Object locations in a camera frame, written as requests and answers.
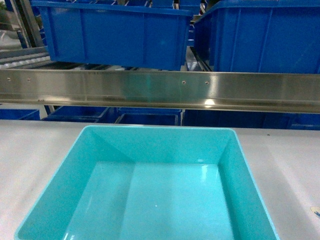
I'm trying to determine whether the blue bin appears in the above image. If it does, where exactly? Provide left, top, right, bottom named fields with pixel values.
left=194, top=0, right=320, bottom=74
left=31, top=0, right=193, bottom=71

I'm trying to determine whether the teal plastic bin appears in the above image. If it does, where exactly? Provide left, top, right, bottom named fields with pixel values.
left=14, top=125, right=279, bottom=240

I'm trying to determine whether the blue bin upper right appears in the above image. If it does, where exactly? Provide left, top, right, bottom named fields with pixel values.
left=194, top=0, right=320, bottom=74

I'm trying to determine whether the stainless steel shelf rail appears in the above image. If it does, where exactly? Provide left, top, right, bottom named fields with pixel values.
left=0, top=69, right=320, bottom=114

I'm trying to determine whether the blue bin upper left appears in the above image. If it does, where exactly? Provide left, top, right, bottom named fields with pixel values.
left=31, top=0, right=193, bottom=71

